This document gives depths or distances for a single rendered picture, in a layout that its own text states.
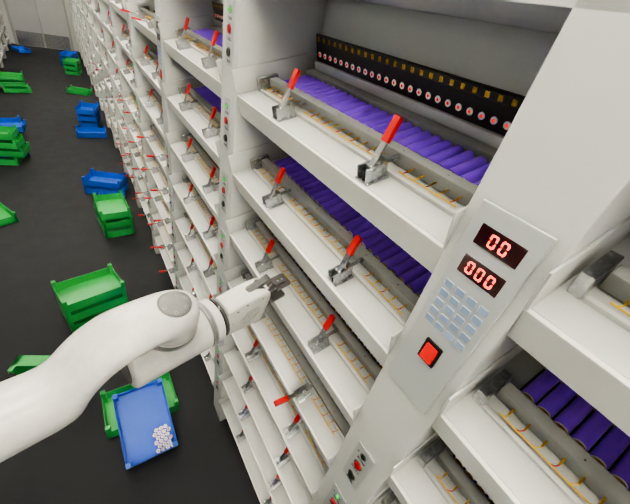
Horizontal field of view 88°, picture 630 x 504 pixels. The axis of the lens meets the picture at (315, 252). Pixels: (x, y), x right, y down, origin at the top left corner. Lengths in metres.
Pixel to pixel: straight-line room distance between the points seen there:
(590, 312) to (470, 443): 0.20
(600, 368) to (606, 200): 0.13
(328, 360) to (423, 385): 0.27
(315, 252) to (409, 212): 0.25
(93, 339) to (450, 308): 0.43
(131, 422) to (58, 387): 1.30
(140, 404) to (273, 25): 1.60
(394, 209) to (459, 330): 0.16
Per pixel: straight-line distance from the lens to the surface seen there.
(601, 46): 0.33
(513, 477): 0.49
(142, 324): 0.50
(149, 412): 1.83
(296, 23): 0.87
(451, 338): 0.41
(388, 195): 0.45
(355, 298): 0.55
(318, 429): 0.84
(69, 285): 2.33
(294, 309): 0.76
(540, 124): 0.33
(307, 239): 0.65
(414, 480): 0.64
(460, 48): 0.63
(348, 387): 0.67
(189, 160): 1.41
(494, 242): 0.35
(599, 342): 0.37
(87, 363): 0.51
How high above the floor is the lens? 1.67
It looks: 35 degrees down
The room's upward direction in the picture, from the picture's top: 14 degrees clockwise
